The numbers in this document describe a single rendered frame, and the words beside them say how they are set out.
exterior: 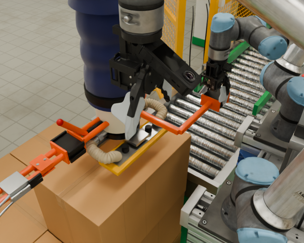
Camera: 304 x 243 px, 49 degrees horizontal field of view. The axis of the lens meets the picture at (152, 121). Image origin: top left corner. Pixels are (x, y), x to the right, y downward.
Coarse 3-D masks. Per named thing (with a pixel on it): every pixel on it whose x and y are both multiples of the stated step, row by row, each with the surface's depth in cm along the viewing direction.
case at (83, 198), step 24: (144, 120) 160; (168, 144) 147; (72, 168) 136; (96, 168) 136; (144, 168) 136; (168, 168) 145; (48, 192) 130; (72, 192) 126; (96, 192) 126; (120, 192) 126; (144, 192) 135; (168, 192) 157; (48, 216) 147; (72, 216) 127; (96, 216) 118; (120, 216) 126; (144, 216) 145; (72, 240) 143; (96, 240) 124; (120, 240) 134
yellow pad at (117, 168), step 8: (144, 128) 137; (152, 128) 137; (160, 128) 137; (152, 136) 133; (160, 136) 135; (120, 144) 130; (128, 144) 130; (144, 144) 130; (152, 144) 132; (128, 152) 126; (136, 152) 127; (120, 160) 123; (128, 160) 124; (112, 168) 121; (120, 168) 121
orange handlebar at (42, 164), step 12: (204, 108) 128; (96, 120) 123; (156, 120) 123; (192, 120) 123; (96, 132) 118; (180, 132) 119; (48, 156) 110; (60, 156) 109; (24, 168) 105; (36, 168) 108; (48, 168) 106; (0, 192) 99
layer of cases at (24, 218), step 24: (24, 144) 204; (48, 144) 204; (0, 168) 189; (0, 216) 165; (24, 216) 165; (168, 216) 172; (0, 240) 155; (24, 240) 155; (48, 240) 155; (144, 240) 157; (168, 240) 189
